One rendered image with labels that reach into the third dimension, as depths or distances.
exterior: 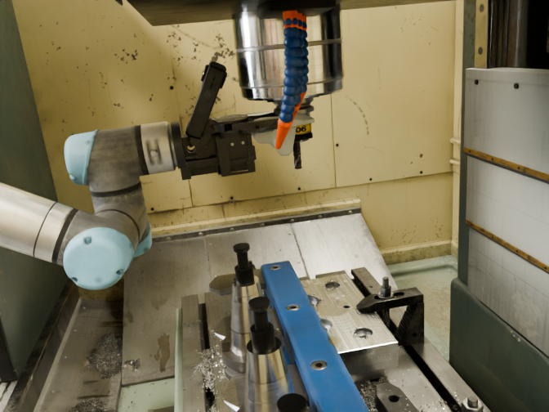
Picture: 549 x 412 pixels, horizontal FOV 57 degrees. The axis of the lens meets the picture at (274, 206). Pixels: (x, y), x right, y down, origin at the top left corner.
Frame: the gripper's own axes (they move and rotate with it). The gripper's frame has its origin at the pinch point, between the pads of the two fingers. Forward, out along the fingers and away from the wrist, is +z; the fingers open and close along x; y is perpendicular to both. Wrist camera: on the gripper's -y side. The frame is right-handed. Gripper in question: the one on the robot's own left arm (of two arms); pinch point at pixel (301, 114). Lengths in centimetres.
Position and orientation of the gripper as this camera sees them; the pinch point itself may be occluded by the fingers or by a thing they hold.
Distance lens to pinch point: 80.1
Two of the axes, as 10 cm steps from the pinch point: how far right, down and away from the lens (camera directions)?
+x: 1.8, 2.9, -9.4
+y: 1.1, 9.5, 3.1
